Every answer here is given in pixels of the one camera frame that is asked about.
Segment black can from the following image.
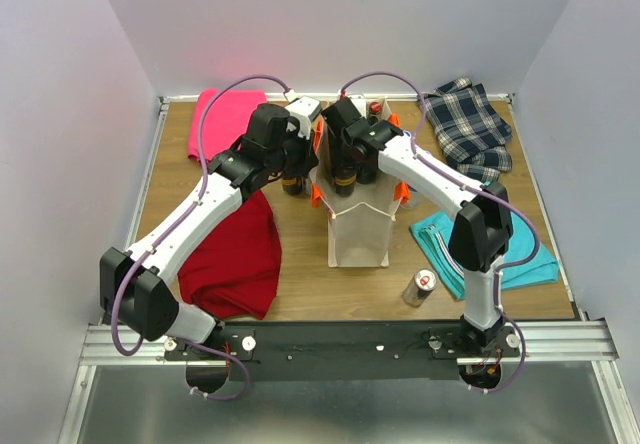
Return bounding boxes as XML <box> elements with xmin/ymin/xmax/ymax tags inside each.
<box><xmin>280</xmin><ymin>168</ymin><xmax>306</xmax><ymax>196</ymax></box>

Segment cola bottle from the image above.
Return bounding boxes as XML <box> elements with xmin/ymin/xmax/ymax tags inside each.
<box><xmin>357</xmin><ymin>101</ymin><xmax>385</xmax><ymax>185</ymax></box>

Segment black can front table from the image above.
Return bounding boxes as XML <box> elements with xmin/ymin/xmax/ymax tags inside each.
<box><xmin>331</xmin><ymin>156</ymin><xmax>358</xmax><ymax>197</ymax></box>

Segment beige canvas tote bag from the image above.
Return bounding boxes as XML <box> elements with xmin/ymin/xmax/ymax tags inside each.
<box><xmin>310</xmin><ymin>95</ymin><xmax>409</xmax><ymax>268</ymax></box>

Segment silver can front table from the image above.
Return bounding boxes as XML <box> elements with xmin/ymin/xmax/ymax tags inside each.
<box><xmin>402</xmin><ymin>268</ymin><xmax>438</xmax><ymax>307</ymax></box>

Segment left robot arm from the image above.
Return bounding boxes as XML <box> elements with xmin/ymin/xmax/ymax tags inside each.
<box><xmin>99</xmin><ymin>97</ymin><xmax>322</xmax><ymax>359</ymax></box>

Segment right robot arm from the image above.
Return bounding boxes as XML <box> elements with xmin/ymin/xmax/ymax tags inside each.
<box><xmin>322</xmin><ymin>97</ymin><xmax>513</xmax><ymax>356</ymax></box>

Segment pink folded cloth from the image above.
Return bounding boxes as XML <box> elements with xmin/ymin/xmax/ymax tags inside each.
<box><xmin>187</xmin><ymin>89</ymin><xmax>267</xmax><ymax>162</ymax></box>

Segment plaid navy white shirt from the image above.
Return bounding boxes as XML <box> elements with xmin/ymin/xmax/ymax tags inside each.
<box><xmin>419</xmin><ymin>77</ymin><xmax>512</xmax><ymax>183</ymax></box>

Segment red folded cloth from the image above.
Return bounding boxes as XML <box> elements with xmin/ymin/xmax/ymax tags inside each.
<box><xmin>178</xmin><ymin>192</ymin><xmax>282</xmax><ymax>319</ymax></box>

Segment teal folded shorts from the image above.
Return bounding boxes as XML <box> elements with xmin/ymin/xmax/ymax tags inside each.
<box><xmin>410</xmin><ymin>212</ymin><xmax>559</xmax><ymax>300</ymax></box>

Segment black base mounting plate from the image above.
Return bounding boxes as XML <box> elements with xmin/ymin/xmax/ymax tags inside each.
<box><xmin>164</xmin><ymin>319</ymin><xmax>521</xmax><ymax>383</ymax></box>

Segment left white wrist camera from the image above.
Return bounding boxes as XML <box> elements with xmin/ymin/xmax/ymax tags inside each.
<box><xmin>284</xmin><ymin>89</ymin><xmax>322</xmax><ymax>140</ymax></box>

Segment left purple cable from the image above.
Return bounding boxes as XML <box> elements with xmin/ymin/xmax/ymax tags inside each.
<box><xmin>110</xmin><ymin>73</ymin><xmax>291</xmax><ymax>355</ymax></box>

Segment aluminium frame rail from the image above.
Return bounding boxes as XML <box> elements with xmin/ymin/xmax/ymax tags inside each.
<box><xmin>79</xmin><ymin>319</ymin><xmax>621</xmax><ymax>365</ymax></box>

